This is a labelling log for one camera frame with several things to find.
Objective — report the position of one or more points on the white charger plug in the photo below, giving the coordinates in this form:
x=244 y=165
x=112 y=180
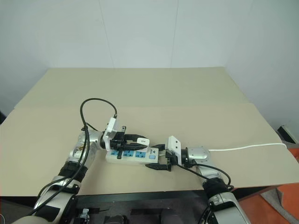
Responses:
x=143 y=141

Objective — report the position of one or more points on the small silver metal bracket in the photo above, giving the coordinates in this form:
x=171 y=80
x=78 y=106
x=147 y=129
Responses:
x=84 y=213

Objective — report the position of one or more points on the grey crumpled cloth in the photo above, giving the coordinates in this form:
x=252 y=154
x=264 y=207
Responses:
x=282 y=198

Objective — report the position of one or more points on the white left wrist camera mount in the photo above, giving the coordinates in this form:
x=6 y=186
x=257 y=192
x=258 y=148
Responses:
x=112 y=127

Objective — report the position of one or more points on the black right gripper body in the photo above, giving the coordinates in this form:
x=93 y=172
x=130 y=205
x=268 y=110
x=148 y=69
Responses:
x=171 y=161

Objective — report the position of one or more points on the black table frame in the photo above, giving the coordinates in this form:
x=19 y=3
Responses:
x=140 y=198

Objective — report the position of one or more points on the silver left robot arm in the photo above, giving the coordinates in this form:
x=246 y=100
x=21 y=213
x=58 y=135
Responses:
x=90 y=139

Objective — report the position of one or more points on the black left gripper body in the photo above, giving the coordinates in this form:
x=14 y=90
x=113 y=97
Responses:
x=118 y=140

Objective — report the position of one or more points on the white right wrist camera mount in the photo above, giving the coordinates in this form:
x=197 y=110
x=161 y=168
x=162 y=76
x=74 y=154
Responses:
x=174 y=145

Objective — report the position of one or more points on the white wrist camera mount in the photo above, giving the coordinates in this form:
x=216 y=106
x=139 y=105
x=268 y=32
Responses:
x=112 y=127
x=174 y=145

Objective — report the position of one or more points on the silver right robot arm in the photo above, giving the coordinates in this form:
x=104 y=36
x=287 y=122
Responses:
x=198 y=156

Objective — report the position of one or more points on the white power strip blue sockets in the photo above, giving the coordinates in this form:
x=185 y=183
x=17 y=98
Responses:
x=133 y=161

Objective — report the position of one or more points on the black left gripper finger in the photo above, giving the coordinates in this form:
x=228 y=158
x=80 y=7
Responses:
x=135 y=136
x=134 y=147

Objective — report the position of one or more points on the black and white box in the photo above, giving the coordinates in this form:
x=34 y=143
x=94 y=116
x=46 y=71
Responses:
x=288 y=135

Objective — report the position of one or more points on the dark object at wall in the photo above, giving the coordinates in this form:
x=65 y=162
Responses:
x=2 y=118

